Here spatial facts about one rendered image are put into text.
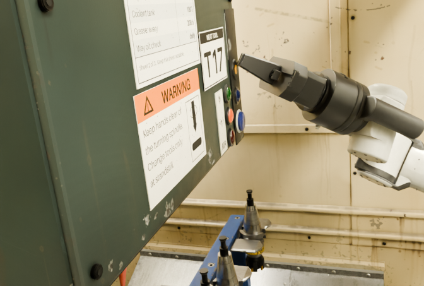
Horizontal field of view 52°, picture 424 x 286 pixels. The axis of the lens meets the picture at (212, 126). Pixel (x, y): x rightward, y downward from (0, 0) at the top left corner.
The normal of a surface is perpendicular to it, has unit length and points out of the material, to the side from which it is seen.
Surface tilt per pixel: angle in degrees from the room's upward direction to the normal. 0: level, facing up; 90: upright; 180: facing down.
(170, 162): 90
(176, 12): 90
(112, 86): 90
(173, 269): 24
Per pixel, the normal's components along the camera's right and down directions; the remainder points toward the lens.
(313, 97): 0.21, 0.24
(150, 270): -0.22, -0.76
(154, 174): 0.95, -0.01
